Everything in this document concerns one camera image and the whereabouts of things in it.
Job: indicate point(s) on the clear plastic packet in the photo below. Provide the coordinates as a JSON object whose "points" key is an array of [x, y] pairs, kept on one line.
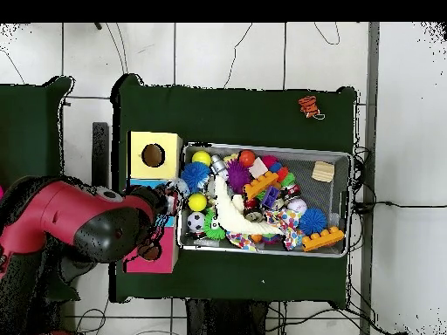
{"points": [[179, 187]]}

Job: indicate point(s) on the small soccer ball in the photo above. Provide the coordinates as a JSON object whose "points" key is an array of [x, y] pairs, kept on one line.
{"points": [[195, 221]]}

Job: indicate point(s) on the wooden box with three holes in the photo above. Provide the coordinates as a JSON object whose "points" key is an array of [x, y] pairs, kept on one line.
{"points": [[150, 157]]}

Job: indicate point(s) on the colourful patterned cloth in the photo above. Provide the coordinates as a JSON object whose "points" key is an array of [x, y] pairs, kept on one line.
{"points": [[286, 225]]}

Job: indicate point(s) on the yellow ball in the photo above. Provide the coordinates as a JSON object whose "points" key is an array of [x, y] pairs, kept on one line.
{"points": [[197, 202], [201, 158]]}

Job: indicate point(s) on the silver metal pipe fitting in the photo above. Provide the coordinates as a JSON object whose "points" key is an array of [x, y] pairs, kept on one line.
{"points": [[218, 164]]}

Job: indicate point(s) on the shallow clear mesh bin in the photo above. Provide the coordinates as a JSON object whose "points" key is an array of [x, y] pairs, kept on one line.
{"points": [[328, 252]]}

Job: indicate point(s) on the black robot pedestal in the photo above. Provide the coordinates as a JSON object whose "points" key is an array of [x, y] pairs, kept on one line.
{"points": [[223, 321]]}

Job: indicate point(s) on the dark green table cloth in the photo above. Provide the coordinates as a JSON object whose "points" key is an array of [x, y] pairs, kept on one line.
{"points": [[31, 125], [244, 112]]}

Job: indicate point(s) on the orange tiger striped toy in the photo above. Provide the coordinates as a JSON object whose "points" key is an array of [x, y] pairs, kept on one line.
{"points": [[309, 105]]}

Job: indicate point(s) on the white baseball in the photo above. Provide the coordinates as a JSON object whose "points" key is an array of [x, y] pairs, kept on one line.
{"points": [[297, 206]]}

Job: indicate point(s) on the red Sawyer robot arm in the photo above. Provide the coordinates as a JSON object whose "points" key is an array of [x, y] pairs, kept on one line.
{"points": [[63, 216]]}

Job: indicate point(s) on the flat wooden block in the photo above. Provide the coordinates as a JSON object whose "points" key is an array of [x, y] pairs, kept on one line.
{"points": [[323, 171]]}

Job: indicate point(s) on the large blue spiky ball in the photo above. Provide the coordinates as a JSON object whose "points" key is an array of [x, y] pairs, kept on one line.
{"points": [[195, 177]]}

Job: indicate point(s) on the small blue spiky ball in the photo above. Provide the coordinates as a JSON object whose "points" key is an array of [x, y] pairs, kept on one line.
{"points": [[313, 221]]}

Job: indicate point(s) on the cream knitted cloth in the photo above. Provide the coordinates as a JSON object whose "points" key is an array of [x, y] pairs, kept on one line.
{"points": [[237, 216]]}

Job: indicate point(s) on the purple toy building block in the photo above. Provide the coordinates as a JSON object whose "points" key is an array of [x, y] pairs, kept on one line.
{"points": [[270, 198]]}

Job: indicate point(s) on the orange ball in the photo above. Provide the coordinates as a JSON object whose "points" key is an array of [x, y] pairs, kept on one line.
{"points": [[246, 158]]}

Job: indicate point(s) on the orange toy building block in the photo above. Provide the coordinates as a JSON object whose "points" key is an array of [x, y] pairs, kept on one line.
{"points": [[323, 239], [260, 184]]}

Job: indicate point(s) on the purple spiky ball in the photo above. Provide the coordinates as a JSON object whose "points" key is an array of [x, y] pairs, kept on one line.
{"points": [[238, 176]]}

